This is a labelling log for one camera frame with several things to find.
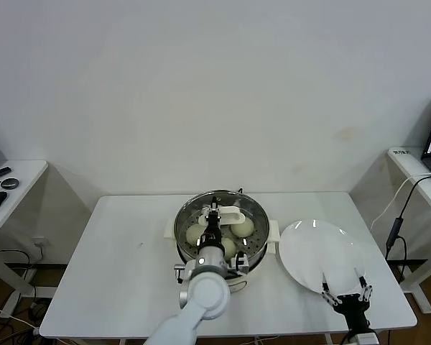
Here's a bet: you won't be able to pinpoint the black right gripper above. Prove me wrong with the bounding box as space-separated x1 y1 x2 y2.
320 267 374 334

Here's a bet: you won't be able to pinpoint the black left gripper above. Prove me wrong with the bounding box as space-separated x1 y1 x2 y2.
202 195 223 249

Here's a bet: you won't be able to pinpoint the white steamed baozi bun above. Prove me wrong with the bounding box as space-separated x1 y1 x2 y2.
185 224 206 246
221 237 237 259
230 218 256 239

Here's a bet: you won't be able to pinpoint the steel perforated steamer basket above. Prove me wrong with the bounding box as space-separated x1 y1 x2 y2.
175 189 270 269

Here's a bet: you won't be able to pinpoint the white round plate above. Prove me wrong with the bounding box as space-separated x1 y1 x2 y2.
279 218 366 295

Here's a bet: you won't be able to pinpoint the white electric cooker base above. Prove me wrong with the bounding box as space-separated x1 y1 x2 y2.
164 215 281 296

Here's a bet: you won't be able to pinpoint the white labelled side table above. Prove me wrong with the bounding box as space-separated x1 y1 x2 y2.
387 147 431 313

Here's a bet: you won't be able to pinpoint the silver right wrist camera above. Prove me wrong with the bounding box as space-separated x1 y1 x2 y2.
355 332 381 345

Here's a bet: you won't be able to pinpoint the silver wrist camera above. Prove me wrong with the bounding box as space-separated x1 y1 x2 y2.
355 332 381 345
232 252 250 277

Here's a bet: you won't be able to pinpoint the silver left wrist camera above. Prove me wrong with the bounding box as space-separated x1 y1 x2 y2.
232 252 250 277

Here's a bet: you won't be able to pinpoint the black power adapter cable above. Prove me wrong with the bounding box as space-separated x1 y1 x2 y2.
384 173 431 285

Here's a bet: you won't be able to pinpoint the thin white cable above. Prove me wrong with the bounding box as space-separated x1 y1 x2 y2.
371 171 431 231

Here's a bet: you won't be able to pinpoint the black floor cable loop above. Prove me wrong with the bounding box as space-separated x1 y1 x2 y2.
0 249 35 275

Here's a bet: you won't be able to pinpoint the tangled floor cables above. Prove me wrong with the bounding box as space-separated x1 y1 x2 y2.
0 300 40 341

